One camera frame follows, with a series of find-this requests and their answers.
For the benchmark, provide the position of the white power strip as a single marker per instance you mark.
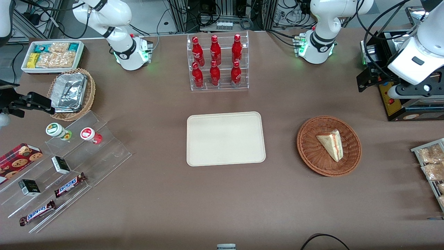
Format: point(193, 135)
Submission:
point(224, 25)

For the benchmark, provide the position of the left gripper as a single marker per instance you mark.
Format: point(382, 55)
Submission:
point(378, 74)

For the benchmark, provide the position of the red cola bottle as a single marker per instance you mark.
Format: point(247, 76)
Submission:
point(236, 73)
point(237, 48)
point(215, 50)
point(197, 52)
point(214, 74)
point(197, 75)

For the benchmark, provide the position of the black right wrist camera bracket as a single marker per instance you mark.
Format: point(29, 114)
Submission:
point(7, 85)

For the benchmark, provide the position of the round brown wicker basket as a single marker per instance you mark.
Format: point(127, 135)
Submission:
point(308, 152)

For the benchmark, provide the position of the small grey device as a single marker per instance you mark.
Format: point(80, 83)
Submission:
point(226, 247)

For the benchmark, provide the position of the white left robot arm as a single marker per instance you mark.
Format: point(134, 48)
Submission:
point(322, 45)

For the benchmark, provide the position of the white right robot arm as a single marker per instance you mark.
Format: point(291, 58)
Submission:
point(126, 55)

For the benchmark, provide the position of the triangular sandwich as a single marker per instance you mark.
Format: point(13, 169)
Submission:
point(331, 144)

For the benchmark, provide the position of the teal snack packet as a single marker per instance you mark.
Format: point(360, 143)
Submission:
point(74, 47)
point(41, 48)

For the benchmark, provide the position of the green lid cup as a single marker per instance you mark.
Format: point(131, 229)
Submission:
point(55, 130)

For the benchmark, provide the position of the red cookie box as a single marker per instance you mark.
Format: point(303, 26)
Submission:
point(17, 161)

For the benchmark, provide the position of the clear bag of crackers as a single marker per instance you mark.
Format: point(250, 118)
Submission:
point(47, 60)
point(59, 47)
point(66, 59)

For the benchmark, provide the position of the red lid cup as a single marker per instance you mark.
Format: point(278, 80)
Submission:
point(88, 134)

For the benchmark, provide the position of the stack of foil trays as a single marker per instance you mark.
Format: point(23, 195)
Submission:
point(69, 92)

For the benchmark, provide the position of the light wicker basket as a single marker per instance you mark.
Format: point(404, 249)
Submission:
point(91, 93)

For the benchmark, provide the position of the beige rectangular tray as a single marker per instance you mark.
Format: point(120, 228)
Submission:
point(225, 139)

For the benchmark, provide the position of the clear acrylic bottle rack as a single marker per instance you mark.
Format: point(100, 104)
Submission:
point(223, 86)

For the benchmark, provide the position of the snickers bar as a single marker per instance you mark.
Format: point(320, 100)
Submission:
point(36, 213)
point(69, 185)

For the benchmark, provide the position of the yellow snack packet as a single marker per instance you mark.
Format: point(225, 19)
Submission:
point(33, 60)

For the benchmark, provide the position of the white snack bin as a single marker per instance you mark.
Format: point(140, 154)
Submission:
point(80, 55)

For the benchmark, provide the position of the small black white box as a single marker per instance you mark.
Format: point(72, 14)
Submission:
point(29, 188)
point(60, 165)

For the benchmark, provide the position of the clear acrylic stepped display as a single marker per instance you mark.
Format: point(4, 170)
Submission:
point(104, 156)

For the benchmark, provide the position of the clear bag of pastries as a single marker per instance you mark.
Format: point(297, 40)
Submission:
point(441, 188)
point(432, 154)
point(435, 172)
point(442, 200)

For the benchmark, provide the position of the black aluminium frame rack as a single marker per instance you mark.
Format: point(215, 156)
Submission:
point(180, 14)

